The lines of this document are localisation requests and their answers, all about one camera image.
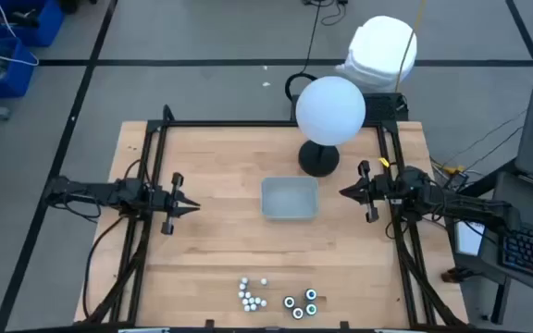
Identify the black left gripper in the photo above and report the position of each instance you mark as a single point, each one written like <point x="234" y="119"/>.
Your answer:
<point x="160" y="199"/>

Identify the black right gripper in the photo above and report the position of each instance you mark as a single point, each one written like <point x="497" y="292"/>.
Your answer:
<point x="380" y="192"/>

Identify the large blue-tip food coloring bottle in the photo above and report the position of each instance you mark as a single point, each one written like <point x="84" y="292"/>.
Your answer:
<point x="311" y="294"/>

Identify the large black-tip food coloring bottle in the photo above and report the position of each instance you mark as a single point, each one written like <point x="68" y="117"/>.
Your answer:
<point x="289" y="302"/>

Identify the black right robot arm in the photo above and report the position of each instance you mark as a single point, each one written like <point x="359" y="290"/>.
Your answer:
<point x="456" y="203"/>

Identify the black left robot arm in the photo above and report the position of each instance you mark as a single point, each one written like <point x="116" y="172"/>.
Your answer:
<point x="86" y="192"/>

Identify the yellow tag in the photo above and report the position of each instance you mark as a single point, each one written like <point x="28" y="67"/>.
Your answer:
<point x="383" y="162"/>

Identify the grey plastic bin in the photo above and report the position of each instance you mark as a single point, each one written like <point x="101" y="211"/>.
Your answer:
<point x="289" y="199"/>

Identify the black perforated computer box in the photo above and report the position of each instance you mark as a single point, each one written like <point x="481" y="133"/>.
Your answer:
<point x="384" y="108"/>

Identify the yellow plug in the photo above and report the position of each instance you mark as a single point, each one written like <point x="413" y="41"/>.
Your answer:
<point x="454" y="169"/>

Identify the white paper sheet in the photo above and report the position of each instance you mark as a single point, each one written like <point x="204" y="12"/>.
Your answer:
<point x="469" y="240"/>

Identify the black clamp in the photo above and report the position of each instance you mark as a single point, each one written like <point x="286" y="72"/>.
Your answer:
<point x="454" y="275"/>

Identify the white wrapped bulky object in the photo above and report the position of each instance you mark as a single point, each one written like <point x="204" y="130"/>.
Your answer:
<point x="377" y="51"/>

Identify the black desk leg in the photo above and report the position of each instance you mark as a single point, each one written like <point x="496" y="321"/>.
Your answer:
<point x="500" y="300"/>

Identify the blue storage bin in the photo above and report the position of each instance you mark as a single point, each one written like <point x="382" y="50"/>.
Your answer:
<point x="16" y="83"/>
<point x="46" y="28"/>

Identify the black aluminium table frame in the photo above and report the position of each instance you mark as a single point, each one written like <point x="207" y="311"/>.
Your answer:
<point x="271" y="123"/>

